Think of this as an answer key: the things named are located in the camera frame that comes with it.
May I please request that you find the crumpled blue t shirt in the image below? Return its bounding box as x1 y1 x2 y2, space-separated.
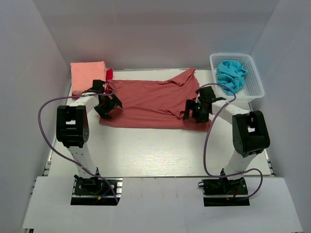
216 61 248 95

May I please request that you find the folded bright red t shirt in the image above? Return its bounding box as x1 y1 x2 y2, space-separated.
71 68 113 98

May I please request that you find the dusty red t shirt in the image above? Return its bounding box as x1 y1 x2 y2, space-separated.
99 67 211 132

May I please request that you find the folded salmon pink t shirt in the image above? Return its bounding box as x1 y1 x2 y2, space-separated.
70 61 107 95

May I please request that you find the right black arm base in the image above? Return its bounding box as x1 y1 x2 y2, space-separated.
198 178 250 207

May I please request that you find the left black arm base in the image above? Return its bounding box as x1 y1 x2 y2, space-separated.
70 175 123 206

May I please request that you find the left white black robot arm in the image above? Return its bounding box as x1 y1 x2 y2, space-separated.
56 80 122 194

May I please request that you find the white plastic mesh basket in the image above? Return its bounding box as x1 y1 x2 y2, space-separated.
209 53 264 103

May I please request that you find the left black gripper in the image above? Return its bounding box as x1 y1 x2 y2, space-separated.
94 91 122 119

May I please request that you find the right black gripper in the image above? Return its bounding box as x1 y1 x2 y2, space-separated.
183 99 210 123

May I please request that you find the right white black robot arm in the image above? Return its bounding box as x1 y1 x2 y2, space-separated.
183 83 270 194

